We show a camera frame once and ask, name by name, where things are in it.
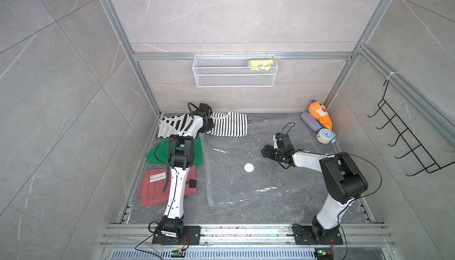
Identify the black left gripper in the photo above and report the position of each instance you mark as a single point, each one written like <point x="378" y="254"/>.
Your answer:
<point x="211" y="125"/>

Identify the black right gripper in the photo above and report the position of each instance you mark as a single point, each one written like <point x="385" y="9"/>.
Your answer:
<point x="268" y="151"/>

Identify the thin striped white shirt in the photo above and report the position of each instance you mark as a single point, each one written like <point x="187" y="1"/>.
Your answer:
<point x="229" y="124"/>

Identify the black white striped tank top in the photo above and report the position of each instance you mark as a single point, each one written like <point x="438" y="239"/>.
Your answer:
<point x="176" y="126"/>

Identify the clear plastic vacuum bag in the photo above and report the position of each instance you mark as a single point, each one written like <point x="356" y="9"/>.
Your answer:
<point x="234" y="171"/>

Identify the green shirt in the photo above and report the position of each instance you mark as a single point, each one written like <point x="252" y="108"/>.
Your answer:
<point x="159" y="153"/>

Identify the red shirt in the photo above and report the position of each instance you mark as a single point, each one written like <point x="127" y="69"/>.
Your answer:
<point x="154" y="189"/>

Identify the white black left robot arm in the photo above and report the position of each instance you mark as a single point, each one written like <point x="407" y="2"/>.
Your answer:
<point x="181" y="157"/>

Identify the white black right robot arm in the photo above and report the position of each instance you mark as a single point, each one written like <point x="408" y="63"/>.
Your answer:
<point x="343" y="180"/>

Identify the purple glasses case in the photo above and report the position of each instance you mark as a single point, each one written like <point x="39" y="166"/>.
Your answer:
<point x="311" y="122"/>

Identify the orange plush toy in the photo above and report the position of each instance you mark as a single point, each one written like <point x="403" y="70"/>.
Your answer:
<point x="319" y="112"/>

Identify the yellow item in basket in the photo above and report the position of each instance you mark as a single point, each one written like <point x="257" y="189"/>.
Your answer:
<point x="261" y="64"/>

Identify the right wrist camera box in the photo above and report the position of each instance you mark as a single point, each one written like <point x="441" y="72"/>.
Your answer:
<point x="282" y="142"/>

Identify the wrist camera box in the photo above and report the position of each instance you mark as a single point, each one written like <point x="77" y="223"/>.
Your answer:
<point x="282" y="142"/>
<point x="203" y="110"/>

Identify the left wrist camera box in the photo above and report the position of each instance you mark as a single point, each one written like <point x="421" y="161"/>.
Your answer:
<point x="203" y="110"/>

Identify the white wire mesh basket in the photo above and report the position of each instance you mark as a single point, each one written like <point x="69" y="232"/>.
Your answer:
<point x="217" y="71"/>

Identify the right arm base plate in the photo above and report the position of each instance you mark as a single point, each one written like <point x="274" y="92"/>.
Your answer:
<point x="315" y="235"/>

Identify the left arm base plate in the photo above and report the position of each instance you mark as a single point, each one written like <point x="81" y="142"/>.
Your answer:
<point x="186" y="235"/>

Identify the aluminium mounting rail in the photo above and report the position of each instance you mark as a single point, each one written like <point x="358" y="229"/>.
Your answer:
<point x="371" y="235"/>

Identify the black wire hook rack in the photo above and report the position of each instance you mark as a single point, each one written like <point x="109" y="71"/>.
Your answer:
<point x="413" y="146"/>

